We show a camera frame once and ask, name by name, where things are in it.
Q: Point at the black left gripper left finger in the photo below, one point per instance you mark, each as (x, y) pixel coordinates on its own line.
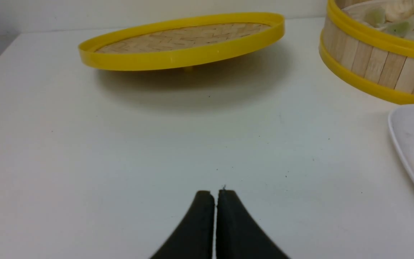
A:
(193, 237)

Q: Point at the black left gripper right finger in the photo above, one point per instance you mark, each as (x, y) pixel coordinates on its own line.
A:
(238, 236)

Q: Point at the yellow-rimmed bamboo steamer lid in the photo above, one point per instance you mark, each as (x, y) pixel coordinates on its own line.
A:
(182, 42)

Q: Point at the yellow-rimmed bamboo steamer basket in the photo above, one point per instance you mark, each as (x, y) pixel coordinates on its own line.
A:
(374, 62)

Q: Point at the small green dumpling upper left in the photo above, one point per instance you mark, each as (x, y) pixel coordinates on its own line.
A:
(375, 17)

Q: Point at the green dumpling middle left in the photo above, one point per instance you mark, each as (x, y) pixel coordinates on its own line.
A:
(399, 29)

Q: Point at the white dumpling in steamer top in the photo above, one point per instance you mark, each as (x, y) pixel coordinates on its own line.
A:
(397, 10)

